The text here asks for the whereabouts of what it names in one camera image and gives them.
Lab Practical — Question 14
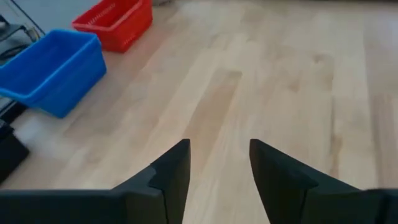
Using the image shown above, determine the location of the grey and black device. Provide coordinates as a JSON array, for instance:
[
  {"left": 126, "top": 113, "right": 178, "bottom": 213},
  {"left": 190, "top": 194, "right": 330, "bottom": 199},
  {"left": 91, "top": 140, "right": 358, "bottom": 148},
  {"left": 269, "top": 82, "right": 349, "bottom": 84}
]
[{"left": 0, "top": 14, "right": 41, "bottom": 67}]

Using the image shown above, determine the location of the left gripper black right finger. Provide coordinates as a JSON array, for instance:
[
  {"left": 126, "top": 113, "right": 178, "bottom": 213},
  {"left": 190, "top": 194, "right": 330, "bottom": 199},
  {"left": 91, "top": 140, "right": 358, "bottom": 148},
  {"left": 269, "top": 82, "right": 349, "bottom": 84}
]
[{"left": 249, "top": 138, "right": 398, "bottom": 224}]

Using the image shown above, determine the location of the black flat equipment case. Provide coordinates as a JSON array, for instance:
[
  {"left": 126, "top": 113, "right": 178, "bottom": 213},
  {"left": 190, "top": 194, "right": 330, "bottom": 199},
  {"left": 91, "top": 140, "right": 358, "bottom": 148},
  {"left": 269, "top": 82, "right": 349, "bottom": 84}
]
[{"left": 0, "top": 119, "right": 31, "bottom": 185}]

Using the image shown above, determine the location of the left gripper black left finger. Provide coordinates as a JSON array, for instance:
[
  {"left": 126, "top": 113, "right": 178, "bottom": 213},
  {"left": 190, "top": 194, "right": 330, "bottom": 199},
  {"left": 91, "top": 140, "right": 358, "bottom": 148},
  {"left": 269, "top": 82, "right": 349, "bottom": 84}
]
[{"left": 0, "top": 138, "right": 192, "bottom": 224}]

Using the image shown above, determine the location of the blue plastic slotted basket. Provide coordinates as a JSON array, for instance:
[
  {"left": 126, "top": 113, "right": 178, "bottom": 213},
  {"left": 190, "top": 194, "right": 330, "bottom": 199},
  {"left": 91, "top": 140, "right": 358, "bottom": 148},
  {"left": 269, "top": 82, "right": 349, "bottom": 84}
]
[{"left": 0, "top": 28, "right": 108, "bottom": 119}]

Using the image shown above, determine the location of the red plastic slotted basket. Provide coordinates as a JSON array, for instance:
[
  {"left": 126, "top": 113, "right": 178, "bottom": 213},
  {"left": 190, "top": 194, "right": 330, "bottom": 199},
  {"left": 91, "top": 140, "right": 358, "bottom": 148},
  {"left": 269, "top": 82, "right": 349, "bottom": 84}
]
[{"left": 72, "top": 0, "right": 154, "bottom": 54}]

